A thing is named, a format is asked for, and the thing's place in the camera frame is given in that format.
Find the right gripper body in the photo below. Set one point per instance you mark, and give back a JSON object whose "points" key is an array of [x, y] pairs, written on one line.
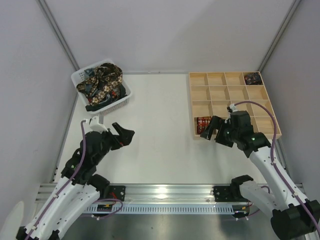
{"points": [[221, 132]]}

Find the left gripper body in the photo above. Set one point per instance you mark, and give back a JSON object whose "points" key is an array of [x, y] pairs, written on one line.
{"points": [[114, 139]]}

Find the brown floral tie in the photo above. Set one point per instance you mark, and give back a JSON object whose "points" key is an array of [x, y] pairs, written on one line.
{"points": [[100, 81]]}

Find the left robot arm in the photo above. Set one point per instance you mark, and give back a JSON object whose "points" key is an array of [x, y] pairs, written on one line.
{"points": [[57, 215]]}

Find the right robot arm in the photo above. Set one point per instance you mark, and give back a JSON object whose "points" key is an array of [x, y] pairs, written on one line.
{"points": [[290, 211]]}

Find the rolled red patterned tie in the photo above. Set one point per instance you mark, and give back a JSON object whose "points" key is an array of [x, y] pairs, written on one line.
{"points": [[202, 123]]}

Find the wooden compartment tray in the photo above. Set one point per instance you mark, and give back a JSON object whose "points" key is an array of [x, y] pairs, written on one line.
{"points": [[212, 92]]}

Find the dark green tie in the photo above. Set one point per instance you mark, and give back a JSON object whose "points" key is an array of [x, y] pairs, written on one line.
{"points": [[115, 95]]}

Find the white plastic basket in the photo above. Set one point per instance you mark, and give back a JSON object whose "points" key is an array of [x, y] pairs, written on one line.
{"points": [[79, 75]]}

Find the rolled dark floral tie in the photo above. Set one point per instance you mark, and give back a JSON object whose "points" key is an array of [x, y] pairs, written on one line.
{"points": [[252, 78]]}

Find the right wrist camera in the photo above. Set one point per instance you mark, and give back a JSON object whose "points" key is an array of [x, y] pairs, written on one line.
{"points": [[239, 120]]}

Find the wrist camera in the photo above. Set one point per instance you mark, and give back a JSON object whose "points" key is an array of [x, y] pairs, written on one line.
{"points": [[239, 120], [95, 124]]}

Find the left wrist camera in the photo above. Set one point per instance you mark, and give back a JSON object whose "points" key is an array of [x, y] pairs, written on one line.
{"points": [[95, 124]]}

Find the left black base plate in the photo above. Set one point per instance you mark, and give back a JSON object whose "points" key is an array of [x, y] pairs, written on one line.
{"points": [[116, 192]]}

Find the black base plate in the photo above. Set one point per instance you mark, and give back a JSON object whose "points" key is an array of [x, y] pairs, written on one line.
{"points": [[223, 193], [116, 192]]}

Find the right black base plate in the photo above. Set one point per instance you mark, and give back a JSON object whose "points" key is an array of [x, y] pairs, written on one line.
{"points": [[223, 193]]}

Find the white slotted cable duct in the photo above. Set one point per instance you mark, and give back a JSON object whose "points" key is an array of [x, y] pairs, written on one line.
{"points": [[173, 209]]}

